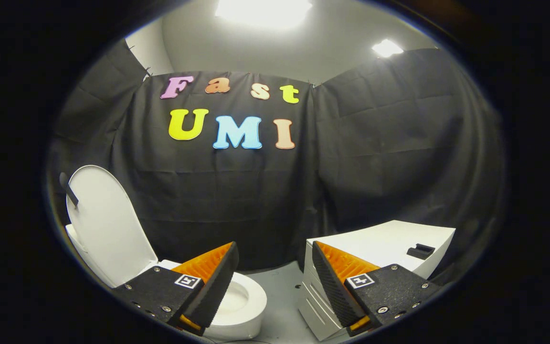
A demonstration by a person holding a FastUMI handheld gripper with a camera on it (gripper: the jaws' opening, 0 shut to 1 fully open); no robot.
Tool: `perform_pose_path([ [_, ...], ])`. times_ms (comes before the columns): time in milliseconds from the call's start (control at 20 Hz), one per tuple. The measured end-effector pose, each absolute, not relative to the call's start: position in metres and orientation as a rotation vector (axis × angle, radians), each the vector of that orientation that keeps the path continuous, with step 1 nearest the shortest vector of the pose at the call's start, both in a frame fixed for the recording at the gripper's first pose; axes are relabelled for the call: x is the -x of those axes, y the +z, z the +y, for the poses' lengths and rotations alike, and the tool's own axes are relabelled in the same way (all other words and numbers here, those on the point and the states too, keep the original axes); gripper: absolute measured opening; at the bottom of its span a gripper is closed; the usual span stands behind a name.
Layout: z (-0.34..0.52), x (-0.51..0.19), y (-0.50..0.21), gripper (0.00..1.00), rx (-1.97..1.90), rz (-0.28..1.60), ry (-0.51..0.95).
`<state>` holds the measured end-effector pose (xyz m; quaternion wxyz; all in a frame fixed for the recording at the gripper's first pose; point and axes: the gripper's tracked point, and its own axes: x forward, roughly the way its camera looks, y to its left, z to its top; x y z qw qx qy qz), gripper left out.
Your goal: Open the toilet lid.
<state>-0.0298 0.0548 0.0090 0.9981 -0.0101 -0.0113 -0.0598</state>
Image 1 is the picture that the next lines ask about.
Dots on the white drawer cabinet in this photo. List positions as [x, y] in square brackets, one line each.
[380, 241]

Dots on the small ceiling light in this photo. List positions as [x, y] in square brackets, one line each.
[387, 48]

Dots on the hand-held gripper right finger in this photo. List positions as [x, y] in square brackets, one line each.
[333, 286]

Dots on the white toilet lid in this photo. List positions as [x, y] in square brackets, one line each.
[108, 224]

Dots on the white toilet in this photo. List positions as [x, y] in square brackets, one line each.
[244, 306]

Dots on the black backdrop cloth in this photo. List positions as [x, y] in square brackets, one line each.
[256, 200]

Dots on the large ceiling light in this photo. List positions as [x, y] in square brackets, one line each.
[263, 12]

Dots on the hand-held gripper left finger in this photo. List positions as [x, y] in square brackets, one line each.
[217, 286]

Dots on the small black block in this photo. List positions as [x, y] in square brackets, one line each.
[420, 251]

